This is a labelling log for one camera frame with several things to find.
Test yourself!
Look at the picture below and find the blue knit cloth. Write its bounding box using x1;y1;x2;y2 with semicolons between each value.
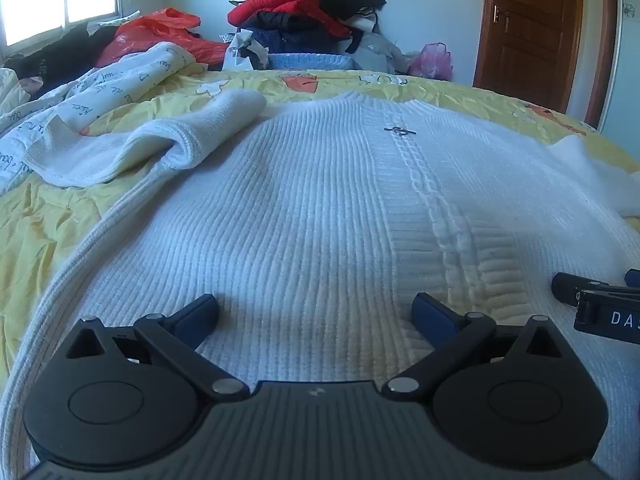
267;51;358;72

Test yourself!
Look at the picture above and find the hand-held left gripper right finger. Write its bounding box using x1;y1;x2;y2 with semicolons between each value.
381;292;566;404

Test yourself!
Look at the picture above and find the grey clothing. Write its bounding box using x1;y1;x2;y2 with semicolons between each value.
350;32;411;75

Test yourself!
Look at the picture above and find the orange plastic bag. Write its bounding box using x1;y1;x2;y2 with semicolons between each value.
95;7;231;68

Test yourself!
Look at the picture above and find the red jacket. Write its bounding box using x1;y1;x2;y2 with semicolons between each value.
227;0;351;38

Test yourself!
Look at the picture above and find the black puffer jacket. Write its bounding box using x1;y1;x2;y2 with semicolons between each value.
240;10;346;36

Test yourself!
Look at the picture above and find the pink plastic bag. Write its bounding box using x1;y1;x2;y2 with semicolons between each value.
407;42;453;81

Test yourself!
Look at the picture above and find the brown wooden door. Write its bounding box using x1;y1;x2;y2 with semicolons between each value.
472;0;618;128

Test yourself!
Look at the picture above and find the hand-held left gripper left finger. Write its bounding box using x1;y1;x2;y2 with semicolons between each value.
65;293;251;404

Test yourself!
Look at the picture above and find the white printed quilt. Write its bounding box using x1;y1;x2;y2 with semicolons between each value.
0;41;208;196

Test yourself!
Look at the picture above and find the black cloth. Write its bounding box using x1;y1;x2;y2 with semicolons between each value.
2;25;121;96

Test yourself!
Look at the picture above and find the white grey plastic bag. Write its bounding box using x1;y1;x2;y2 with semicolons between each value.
221;30;271;71

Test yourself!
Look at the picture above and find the yellow printed bed cover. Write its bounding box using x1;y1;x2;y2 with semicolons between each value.
0;67;640;391

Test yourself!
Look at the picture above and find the navy jacket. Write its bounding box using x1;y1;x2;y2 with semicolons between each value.
237;27;351;57

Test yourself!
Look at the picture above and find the white knit sweater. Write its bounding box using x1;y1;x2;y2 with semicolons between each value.
0;89;640;480

